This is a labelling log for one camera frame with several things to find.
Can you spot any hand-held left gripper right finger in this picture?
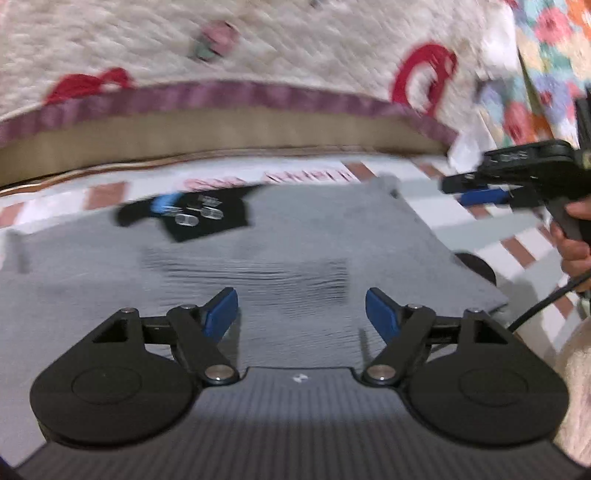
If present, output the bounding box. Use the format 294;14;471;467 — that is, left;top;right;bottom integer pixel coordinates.
361;287;514;387

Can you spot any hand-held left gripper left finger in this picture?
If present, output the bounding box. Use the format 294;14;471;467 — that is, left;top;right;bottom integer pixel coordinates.
91;286;241;387

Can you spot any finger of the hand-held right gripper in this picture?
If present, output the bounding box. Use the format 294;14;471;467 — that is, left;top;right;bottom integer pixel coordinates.
441;170;525;195
458;187;512;208

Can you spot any grey knit sweater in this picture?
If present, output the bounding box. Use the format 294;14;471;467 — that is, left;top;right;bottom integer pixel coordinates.
0;174;511;467

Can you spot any person's right hand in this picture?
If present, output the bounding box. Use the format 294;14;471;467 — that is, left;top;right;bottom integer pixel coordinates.
549;198;591;296

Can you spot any black round object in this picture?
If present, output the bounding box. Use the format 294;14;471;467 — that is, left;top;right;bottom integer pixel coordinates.
454;251;498;286

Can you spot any colourful floral cloth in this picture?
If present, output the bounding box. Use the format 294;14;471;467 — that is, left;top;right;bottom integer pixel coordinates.
475;0;591;153

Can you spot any cream fleece cloth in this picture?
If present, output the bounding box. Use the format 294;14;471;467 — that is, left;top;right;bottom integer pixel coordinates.
551;330;591;464

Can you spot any white quilted blanket red print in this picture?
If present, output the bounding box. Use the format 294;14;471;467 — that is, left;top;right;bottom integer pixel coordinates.
0;0;529;191

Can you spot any black cable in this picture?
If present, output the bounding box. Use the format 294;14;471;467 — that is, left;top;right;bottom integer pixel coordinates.
507;277;591;330

